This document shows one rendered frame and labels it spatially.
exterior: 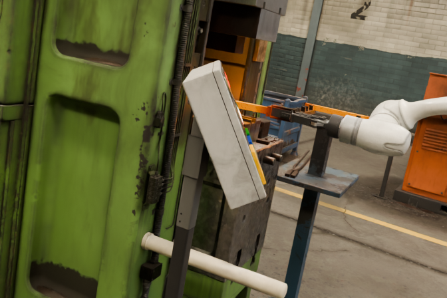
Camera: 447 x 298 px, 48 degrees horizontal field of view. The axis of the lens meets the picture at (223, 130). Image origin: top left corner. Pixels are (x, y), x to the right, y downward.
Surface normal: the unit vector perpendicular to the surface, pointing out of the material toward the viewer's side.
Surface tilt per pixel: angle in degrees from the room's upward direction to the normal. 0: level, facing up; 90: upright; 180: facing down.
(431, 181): 90
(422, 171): 90
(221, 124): 90
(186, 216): 90
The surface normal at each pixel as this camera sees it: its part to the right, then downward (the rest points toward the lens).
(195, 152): -0.39, 0.11
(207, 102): 0.01, 0.19
